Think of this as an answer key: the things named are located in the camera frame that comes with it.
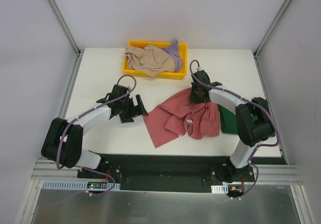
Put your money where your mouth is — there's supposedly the pink t shirt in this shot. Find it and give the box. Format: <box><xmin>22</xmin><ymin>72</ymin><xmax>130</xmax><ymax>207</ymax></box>
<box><xmin>143</xmin><ymin>88</ymin><xmax>220</xmax><ymax>148</ymax></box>

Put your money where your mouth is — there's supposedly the green t shirt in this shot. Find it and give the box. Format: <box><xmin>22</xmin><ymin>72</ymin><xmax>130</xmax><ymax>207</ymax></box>
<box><xmin>219</xmin><ymin>97</ymin><xmax>275</xmax><ymax>144</ymax></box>

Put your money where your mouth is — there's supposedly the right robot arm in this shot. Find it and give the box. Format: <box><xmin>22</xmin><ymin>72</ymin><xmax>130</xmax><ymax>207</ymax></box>
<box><xmin>190</xmin><ymin>70</ymin><xmax>275</xmax><ymax>183</ymax></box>

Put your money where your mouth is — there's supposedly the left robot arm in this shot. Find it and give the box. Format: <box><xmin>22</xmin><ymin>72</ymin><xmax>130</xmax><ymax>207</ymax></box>
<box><xmin>41</xmin><ymin>84</ymin><xmax>148</xmax><ymax>178</ymax></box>

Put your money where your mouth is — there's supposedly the purple t shirt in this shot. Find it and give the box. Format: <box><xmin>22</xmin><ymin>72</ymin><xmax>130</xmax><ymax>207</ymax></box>
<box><xmin>162</xmin><ymin>39</ymin><xmax>183</xmax><ymax>72</ymax></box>

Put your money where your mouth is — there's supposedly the beige t shirt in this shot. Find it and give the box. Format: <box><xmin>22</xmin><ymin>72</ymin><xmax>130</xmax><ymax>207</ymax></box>
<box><xmin>124</xmin><ymin>45</ymin><xmax>175</xmax><ymax>77</ymax></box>

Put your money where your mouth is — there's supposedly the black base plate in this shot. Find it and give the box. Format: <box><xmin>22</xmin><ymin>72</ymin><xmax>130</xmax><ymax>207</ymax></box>
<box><xmin>77</xmin><ymin>154</ymin><xmax>260</xmax><ymax>192</ymax></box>

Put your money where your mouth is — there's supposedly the right white cable duct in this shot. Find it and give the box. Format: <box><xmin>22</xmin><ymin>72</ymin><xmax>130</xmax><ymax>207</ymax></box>
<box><xmin>211</xmin><ymin>184</ymin><xmax>229</xmax><ymax>194</ymax></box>

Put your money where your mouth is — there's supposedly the white cable duct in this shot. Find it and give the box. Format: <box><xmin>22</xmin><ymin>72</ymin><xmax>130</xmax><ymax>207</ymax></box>
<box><xmin>211</xmin><ymin>184</ymin><xmax>229</xmax><ymax>194</ymax></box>
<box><xmin>42</xmin><ymin>180</ymin><xmax>120</xmax><ymax>192</ymax></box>

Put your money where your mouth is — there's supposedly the left white cable duct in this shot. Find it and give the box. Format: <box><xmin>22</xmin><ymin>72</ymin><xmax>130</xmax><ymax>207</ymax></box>
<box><xmin>42</xmin><ymin>180</ymin><xmax>120</xmax><ymax>192</ymax></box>

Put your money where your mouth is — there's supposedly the left aluminium frame post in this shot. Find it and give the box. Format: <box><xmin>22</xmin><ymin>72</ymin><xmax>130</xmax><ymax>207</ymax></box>
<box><xmin>37</xmin><ymin>0</ymin><xmax>85</xmax><ymax>56</ymax></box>

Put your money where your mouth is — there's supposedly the aluminium frame post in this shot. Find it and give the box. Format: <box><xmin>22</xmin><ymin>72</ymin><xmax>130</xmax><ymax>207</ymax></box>
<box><xmin>37</xmin><ymin>0</ymin><xmax>85</xmax><ymax>56</ymax></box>
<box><xmin>253</xmin><ymin>0</ymin><xmax>293</xmax><ymax>59</ymax></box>

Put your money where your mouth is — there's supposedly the right aluminium frame post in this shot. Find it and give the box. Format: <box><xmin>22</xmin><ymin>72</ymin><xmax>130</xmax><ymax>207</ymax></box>
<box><xmin>253</xmin><ymin>0</ymin><xmax>293</xmax><ymax>59</ymax></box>

